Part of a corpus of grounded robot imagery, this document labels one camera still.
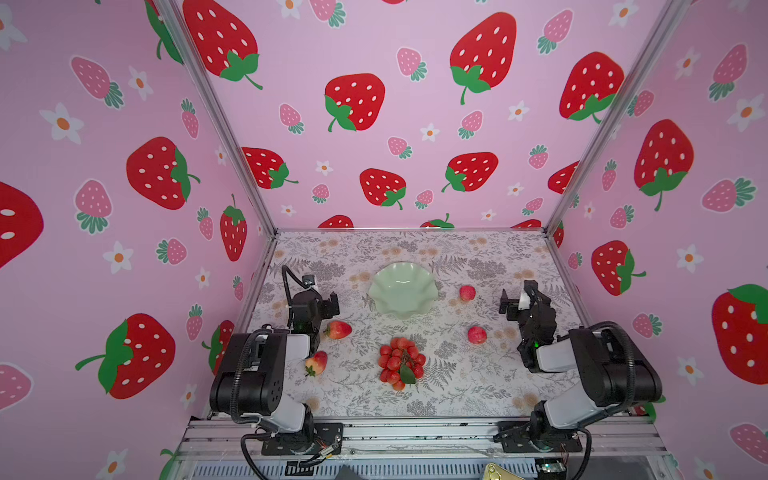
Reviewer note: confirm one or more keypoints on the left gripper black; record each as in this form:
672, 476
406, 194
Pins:
328, 311

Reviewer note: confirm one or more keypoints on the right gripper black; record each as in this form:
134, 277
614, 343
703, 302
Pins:
513, 314

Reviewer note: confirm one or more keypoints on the red wax apple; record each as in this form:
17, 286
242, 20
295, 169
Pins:
337, 330
316, 364

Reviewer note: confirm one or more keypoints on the pink fake fruit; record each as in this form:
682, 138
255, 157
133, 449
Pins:
477, 335
467, 293

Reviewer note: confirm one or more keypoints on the red fake berry bunch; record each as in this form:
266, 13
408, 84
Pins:
402, 363

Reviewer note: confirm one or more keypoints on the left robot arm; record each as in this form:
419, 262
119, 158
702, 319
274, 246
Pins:
249, 383

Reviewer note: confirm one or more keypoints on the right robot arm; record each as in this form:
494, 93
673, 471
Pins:
613, 374

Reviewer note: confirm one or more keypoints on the light green fruit bowl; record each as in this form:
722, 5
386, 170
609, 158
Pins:
403, 289

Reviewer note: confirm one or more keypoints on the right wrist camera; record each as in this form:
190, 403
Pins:
527, 295

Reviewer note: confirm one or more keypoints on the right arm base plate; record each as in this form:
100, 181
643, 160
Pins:
524, 437

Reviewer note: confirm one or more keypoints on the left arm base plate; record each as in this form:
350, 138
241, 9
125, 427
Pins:
306, 438

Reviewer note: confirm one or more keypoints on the aluminium frame rail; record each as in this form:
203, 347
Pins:
411, 437

